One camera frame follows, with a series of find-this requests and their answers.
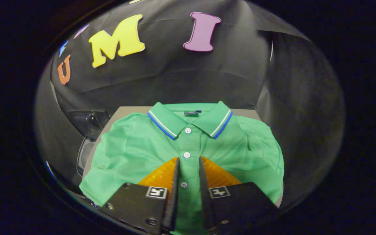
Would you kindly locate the dark washing machine lid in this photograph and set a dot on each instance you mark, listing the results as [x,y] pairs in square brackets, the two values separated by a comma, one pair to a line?
[88,120]

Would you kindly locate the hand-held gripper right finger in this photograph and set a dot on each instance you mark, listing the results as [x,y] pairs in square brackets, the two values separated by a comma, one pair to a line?
[204,195]

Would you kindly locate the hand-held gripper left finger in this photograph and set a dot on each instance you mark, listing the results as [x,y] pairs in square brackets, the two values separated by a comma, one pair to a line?
[174,195]

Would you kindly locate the grey cabinet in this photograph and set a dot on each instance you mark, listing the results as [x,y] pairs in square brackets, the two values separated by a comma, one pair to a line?
[126,110]

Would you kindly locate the green polo shirt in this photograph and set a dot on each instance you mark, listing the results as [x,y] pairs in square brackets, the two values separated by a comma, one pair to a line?
[135,147]

